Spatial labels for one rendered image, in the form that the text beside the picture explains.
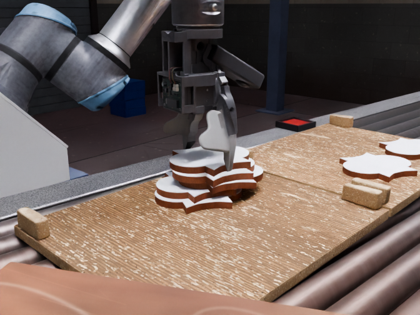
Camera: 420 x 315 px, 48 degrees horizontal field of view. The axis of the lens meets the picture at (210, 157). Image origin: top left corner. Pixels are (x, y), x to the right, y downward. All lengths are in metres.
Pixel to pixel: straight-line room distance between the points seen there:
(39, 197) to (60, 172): 0.19
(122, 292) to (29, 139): 0.68
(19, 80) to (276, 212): 0.60
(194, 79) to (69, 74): 0.45
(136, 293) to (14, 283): 0.09
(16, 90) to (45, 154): 0.14
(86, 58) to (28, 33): 0.12
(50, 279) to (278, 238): 0.34
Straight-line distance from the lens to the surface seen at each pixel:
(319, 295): 0.56
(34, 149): 0.99
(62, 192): 0.85
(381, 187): 0.75
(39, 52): 1.06
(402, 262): 0.64
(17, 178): 0.99
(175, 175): 0.71
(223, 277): 0.54
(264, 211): 0.70
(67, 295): 0.34
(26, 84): 1.04
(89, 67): 1.06
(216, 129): 0.69
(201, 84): 0.67
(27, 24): 1.07
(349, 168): 0.87
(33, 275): 0.37
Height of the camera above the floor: 1.22
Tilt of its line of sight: 18 degrees down
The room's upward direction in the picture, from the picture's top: straight up
